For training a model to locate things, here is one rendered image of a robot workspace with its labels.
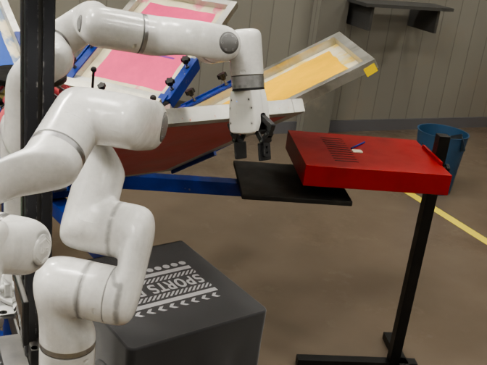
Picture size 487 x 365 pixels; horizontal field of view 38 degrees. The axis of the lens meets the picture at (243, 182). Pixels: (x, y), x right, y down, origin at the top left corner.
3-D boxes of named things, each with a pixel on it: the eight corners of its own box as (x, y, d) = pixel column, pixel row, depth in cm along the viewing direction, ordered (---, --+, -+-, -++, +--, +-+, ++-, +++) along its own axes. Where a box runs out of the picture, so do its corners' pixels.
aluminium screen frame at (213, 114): (305, 111, 190) (302, 98, 191) (106, 129, 157) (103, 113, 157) (169, 171, 254) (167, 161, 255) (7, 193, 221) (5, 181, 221)
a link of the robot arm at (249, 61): (203, 27, 151) (188, 32, 160) (206, 77, 153) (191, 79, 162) (266, 25, 157) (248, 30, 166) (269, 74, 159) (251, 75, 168)
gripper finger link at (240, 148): (227, 130, 167) (228, 158, 168) (234, 130, 165) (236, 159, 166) (238, 129, 169) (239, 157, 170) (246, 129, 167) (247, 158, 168)
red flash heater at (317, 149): (411, 161, 333) (416, 136, 329) (447, 198, 291) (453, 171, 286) (285, 151, 325) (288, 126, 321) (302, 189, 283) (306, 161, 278)
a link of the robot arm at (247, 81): (221, 77, 163) (222, 90, 163) (243, 75, 156) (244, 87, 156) (247, 76, 167) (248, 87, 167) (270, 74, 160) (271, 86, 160)
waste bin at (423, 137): (471, 195, 591) (486, 133, 571) (438, 203, 565) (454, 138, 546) (427, 176, 625) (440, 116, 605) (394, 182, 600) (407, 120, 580)
